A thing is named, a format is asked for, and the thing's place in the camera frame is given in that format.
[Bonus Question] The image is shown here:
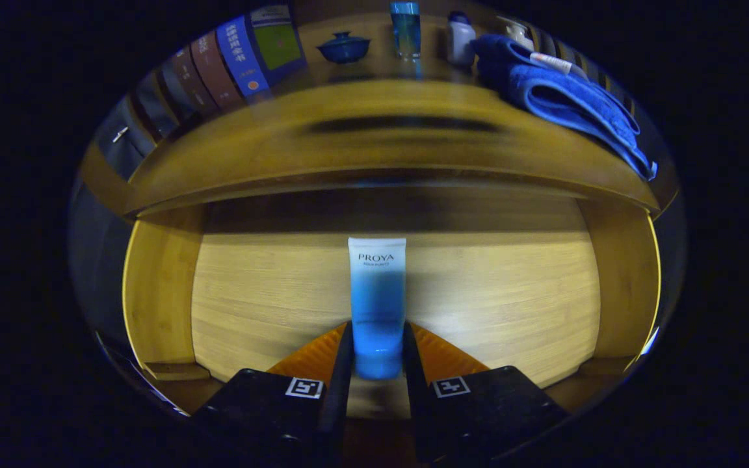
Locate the dark brown book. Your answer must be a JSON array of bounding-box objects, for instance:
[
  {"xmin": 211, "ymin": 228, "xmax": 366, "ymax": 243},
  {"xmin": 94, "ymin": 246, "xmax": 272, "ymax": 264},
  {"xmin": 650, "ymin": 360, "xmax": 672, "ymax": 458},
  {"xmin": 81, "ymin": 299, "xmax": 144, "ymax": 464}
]
[{"xmin": 168, "ymin": 45, "xmax": 211, "ymax": 122}]

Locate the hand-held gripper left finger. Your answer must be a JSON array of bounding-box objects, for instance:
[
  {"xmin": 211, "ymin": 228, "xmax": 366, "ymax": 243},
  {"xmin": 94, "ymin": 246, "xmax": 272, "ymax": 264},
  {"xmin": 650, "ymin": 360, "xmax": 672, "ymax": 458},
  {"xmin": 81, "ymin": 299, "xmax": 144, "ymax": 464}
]
[{"xmin": 192, "ymin": 320, "xmax": 354, "ymax": 468}]

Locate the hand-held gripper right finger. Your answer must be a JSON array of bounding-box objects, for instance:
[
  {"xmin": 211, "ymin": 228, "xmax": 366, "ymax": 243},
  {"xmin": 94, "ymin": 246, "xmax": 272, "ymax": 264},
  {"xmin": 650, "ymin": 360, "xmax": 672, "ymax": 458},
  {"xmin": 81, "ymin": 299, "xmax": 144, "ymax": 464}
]
[{"xmin": 402, "ymin": 320, "xmax": 570, "ymax": 463}]

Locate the wooden cabinet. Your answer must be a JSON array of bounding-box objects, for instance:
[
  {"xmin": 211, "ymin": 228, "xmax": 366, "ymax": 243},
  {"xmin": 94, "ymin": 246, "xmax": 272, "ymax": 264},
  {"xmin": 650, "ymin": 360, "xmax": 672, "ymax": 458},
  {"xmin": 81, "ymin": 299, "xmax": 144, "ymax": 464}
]
[{"xmin": 77, "ymin": 0, "xmax": 681, "ymax": 223}]

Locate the wooden countertop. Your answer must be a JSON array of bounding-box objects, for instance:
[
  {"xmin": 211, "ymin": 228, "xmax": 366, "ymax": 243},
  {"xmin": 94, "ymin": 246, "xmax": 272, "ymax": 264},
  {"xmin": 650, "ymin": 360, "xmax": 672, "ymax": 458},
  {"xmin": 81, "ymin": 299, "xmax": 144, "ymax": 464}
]
[{"xmin": 124, "ymin": 78, "xmax": 661, "ymax": 218}]

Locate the dark blue lidded teacup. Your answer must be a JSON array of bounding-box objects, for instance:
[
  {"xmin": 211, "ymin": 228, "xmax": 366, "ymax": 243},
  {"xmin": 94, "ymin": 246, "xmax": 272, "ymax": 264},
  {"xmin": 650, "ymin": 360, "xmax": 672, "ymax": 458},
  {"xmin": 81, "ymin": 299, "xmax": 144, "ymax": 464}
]
[{"xmin": 316, "ymin": 31, "xmax": 372, "ymax": 64}]

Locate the blue white cosmetic tube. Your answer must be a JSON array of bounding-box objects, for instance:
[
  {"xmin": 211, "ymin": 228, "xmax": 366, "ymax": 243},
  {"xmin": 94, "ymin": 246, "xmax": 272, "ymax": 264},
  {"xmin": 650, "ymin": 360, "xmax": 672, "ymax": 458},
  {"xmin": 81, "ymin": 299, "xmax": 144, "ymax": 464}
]
[{"xmin": 347, "ymin": 237, "xmax": 408, "ymax": 380}]

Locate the black backdrop cloth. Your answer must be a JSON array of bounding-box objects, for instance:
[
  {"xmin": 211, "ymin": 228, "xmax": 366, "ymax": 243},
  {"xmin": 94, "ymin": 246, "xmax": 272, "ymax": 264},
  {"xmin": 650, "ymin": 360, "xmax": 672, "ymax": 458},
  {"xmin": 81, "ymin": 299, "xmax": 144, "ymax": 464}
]
[{"xmin": 68, "ymin": 97, "xmax": 161, "ymax": 365}]

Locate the thick blue book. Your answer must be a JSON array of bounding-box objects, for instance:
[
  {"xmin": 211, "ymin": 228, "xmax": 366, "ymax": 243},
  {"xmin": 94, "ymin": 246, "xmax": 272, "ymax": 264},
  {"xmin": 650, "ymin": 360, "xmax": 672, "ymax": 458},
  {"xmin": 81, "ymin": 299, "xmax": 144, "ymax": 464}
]
[{"xmin": 215, "ymin": 5, "xmax": 308, "ymax": 101}]

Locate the teal glass bottle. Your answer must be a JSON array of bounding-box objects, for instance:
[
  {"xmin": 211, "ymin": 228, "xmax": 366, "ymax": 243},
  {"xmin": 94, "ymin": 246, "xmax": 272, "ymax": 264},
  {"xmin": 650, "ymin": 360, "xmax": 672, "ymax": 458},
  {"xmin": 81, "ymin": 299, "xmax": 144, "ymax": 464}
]
[{"xmin": 390, "ymin": 1, "xmax": 422, "ymax": 59}]

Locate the folded blue towel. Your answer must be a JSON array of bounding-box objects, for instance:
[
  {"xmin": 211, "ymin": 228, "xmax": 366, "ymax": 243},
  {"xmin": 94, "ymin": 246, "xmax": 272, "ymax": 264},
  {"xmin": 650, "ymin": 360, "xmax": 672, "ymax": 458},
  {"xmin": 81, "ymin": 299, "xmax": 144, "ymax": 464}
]
[{"xmin": 472, "ymin": 34, "xmax": 658, "ymax": 181}]

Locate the white pump bottle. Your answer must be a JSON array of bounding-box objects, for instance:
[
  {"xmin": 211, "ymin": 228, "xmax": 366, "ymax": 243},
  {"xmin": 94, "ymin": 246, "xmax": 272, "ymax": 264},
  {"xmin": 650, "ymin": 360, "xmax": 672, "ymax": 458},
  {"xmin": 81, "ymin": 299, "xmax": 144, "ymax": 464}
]
[{"xmin": 497, "ymin": 16, "xmax": 535, "ymax": 51}]

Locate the reddish brown book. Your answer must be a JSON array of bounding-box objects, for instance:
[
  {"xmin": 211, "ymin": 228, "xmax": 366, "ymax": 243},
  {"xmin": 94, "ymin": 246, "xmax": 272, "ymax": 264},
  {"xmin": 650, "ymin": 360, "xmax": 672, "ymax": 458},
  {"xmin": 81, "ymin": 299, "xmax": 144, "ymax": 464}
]
[{"xmin": 191, "ymin": 31, "xmax": 246, "ymax": 111}]

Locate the white bottle blue cap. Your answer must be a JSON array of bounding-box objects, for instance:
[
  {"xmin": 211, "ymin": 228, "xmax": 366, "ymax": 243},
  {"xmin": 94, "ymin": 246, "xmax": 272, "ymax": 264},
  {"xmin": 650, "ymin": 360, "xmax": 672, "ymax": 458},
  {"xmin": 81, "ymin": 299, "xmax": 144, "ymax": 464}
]
[{"xmin": 447, "ymin": 11, "xmax": 477, "ymax": 68}]

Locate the wooden drawer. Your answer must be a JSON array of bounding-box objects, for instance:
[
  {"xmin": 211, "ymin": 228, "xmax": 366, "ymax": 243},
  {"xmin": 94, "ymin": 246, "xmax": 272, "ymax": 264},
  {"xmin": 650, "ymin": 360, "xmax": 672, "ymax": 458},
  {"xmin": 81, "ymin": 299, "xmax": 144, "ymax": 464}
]
[{"xmin": 121, "ymin": 188, "xmax": 663, "ymax": 418}]

